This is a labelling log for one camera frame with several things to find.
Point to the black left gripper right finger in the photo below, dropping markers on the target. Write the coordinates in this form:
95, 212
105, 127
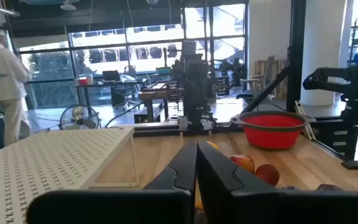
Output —
228, 202

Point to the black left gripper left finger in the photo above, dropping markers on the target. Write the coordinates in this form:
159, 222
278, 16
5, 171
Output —
166, 205

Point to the yellow orange round fruit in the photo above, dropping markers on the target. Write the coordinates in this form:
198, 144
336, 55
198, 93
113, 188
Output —
213, 145

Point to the red pomegranate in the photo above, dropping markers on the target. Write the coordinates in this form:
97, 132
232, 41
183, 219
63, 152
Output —
267, 175

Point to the red collapsible bowl grey rim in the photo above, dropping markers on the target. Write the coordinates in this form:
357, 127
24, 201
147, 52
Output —
272, 133

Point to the dark purple fruit bottom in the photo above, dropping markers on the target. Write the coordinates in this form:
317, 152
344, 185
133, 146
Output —
329, 188

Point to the black background robot arm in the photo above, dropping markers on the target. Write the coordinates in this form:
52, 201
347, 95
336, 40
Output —
328, 77

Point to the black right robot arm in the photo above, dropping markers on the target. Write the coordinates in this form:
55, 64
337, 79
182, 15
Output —
194, 93

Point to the wooden workbench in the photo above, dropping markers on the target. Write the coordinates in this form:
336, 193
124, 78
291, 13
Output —
154, 93

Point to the grey office chair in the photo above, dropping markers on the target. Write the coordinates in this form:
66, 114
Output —
259, 84

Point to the black laptop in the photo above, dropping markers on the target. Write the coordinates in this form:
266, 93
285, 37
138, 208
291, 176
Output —
110, 75

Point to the black background desk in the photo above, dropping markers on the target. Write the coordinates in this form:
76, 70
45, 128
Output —
104, 83

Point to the white leaning strips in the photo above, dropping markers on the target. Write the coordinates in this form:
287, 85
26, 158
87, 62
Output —
303, 118

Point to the white cup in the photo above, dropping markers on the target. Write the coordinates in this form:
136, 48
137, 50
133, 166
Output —
89, 79

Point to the floor fan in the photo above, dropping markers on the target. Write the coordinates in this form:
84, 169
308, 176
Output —
79, 116

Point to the red container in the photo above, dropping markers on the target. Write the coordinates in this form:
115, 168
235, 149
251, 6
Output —
83, 81

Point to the black drawer cabinet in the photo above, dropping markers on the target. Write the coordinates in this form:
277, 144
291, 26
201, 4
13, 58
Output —
331, 137

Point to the white perforated shelf riser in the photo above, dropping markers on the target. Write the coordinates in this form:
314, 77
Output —
42, 161

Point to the white pendant lamp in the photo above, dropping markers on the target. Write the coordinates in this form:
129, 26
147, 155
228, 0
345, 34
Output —
68, 6

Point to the person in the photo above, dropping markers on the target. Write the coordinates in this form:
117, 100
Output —
2, 77

